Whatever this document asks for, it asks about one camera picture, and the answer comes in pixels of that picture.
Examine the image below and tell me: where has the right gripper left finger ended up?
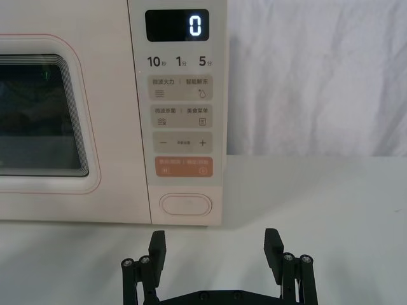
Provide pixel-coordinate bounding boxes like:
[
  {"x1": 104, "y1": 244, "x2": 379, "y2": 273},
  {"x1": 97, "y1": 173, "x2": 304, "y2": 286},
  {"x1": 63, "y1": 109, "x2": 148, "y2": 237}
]
[{"x1": 120, "y1": 229, "x2": 167, "y2": 305}]

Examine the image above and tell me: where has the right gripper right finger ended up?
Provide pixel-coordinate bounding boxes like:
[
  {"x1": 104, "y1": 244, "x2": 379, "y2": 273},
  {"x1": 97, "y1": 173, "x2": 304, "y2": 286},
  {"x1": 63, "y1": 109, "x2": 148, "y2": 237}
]
[{"x1": 263, "y1": 227, "x2": 319, "y2": 305}]

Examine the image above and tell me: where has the white table cloth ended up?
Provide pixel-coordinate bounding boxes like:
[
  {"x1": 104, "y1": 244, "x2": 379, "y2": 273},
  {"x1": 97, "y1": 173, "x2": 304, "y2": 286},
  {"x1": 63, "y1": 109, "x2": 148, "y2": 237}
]
[{"x1": 0, "y1": 154, "x2": 407, "y2": 305}]

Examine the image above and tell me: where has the cream microwave oven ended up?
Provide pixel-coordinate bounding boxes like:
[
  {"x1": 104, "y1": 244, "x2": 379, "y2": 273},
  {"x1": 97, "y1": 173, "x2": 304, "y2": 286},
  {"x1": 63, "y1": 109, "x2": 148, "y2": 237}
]
[{"x1": 0, "y1": 0, "x2": 230, "y2": 228}]

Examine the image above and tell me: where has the white curtain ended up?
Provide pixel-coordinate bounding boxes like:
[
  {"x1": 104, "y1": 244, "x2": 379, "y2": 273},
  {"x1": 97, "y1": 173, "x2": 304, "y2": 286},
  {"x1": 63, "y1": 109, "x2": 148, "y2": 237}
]
[{"x1": 226, "y1": 0, "x2": 407, "y2": 158}]

